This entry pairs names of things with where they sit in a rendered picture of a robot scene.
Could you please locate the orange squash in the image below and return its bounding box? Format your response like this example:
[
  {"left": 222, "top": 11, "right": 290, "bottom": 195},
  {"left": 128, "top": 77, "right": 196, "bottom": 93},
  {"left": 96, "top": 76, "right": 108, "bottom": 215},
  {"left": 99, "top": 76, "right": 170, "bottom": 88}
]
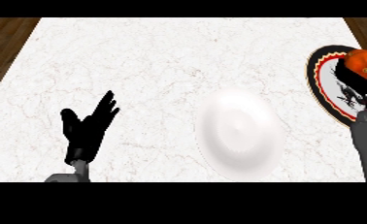
[{"left": 343, "top": 48, "right": 367, "bottom": 80}]

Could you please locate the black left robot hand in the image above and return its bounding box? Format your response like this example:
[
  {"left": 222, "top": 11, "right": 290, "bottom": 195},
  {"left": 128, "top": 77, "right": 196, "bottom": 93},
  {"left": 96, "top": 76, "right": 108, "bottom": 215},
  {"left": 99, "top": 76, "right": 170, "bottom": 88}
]
[{"left": 60, "top": 89, "right": 121, "bottom": 166}]

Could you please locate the plain white plate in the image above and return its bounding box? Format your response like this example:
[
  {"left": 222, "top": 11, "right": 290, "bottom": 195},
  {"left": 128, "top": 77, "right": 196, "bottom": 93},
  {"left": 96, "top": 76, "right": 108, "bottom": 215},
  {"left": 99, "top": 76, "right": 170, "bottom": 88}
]
[{"left": 193, "top": 87, "right": 288, "bottom": 182}]

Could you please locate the black red patterned plate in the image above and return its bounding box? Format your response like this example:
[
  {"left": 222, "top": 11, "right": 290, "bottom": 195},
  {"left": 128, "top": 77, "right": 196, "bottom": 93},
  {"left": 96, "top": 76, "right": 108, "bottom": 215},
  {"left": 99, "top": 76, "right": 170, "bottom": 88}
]
[{"left": 303, "top": 44, "right": 367, "bottom": 129}]

